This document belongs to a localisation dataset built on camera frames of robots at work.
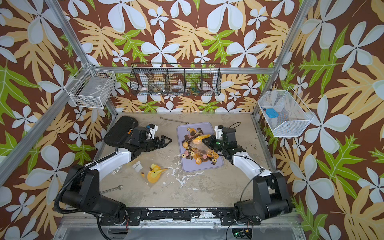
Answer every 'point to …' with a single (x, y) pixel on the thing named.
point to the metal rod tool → (187, 123)
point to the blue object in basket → (272, 113)
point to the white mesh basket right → (286, 114)
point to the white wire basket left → (91, 88)
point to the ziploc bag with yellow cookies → (137, 166)
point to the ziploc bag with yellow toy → (198, 145)
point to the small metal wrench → (119, 187)
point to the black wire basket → (176, 79)
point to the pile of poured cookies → (193, 154)
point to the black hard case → (117, 134)
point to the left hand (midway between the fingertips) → (167, 139)
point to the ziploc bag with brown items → (155, 171)
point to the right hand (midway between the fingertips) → (201, 139)
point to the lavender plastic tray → (189, 165)
